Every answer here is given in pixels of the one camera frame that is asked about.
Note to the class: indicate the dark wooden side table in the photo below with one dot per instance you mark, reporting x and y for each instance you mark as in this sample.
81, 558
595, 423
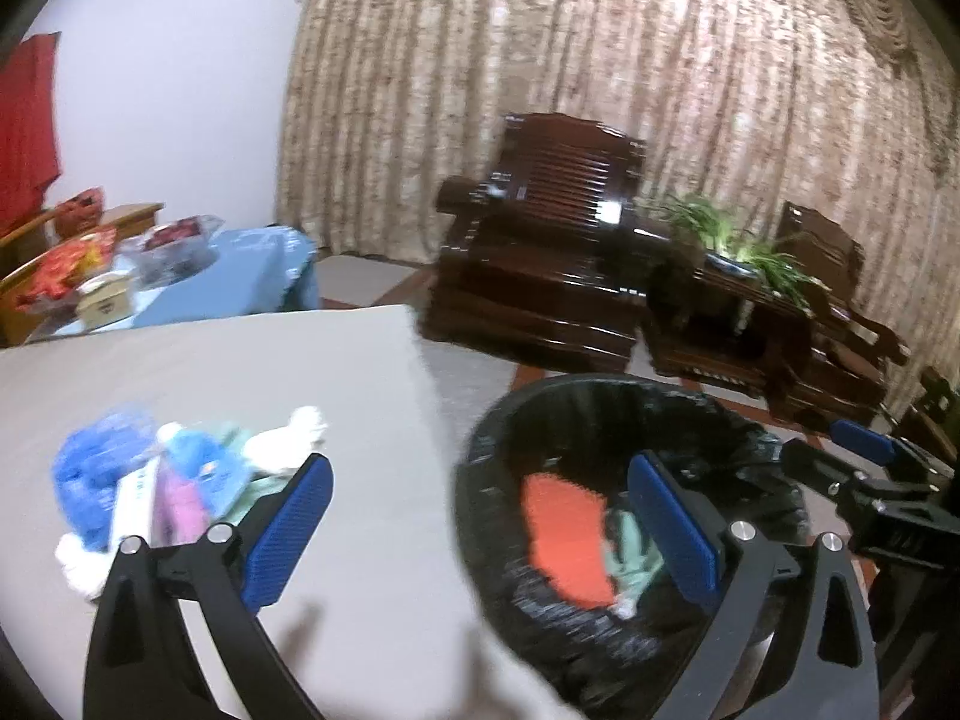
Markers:
720, 337

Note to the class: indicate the clear bag of red items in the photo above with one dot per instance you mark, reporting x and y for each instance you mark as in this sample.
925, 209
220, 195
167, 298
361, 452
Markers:
176, 244

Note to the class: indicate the blue tablecloth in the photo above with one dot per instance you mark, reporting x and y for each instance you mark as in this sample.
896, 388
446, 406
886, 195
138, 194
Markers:
240, 270

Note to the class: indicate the blue mesh scrubber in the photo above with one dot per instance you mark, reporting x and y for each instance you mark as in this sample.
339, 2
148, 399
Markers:
86, 472

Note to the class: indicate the red snack packets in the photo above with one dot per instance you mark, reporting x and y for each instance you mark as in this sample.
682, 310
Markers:
64, 270

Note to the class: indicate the white narrow box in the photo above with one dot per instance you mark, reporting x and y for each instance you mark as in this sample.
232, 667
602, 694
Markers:
135, 502

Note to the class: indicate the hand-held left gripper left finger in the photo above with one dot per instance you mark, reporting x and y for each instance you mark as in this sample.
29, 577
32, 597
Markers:
289, 532

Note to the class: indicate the beige tissue box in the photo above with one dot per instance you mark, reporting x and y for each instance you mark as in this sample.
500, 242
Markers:
105, 304

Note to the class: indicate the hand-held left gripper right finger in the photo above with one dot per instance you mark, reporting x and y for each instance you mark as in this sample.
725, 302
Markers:
675, 532

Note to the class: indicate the green potted plant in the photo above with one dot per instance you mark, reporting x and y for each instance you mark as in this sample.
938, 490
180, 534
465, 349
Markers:
709, 229

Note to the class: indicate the beige patterned curtain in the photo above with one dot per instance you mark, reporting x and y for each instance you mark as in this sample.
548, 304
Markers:
525, 37

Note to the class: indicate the grey tablecloth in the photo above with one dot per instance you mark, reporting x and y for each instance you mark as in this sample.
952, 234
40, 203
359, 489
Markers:
262, 367

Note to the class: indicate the orange cloth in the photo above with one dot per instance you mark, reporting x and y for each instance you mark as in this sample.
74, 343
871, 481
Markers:
566, 540

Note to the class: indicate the light green cloth in bin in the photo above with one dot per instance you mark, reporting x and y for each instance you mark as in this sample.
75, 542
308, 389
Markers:
634, 555

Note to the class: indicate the pink packet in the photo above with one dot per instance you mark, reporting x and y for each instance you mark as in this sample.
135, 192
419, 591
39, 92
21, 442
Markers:
180, 510

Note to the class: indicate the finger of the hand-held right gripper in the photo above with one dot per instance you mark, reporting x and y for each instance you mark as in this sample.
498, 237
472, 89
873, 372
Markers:
870, 442
821, 469

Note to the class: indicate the blue tube with white cap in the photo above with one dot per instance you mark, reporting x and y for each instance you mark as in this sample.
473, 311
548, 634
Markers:
191, 454

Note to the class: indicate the red patterned bag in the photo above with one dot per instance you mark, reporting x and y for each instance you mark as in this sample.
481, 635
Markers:
81, 211

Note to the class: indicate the red hanging cloth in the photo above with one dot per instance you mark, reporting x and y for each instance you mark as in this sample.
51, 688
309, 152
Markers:
26, 135

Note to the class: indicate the dark wooden armchair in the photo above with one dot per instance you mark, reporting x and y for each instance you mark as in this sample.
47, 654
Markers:
540, 255
832, 330

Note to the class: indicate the trash bin with black bag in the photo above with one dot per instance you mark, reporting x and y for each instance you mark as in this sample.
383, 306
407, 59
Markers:
525, 409

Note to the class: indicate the white crumpled tissue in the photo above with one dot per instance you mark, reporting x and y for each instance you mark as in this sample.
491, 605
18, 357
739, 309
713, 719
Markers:
79, 570
289, 439

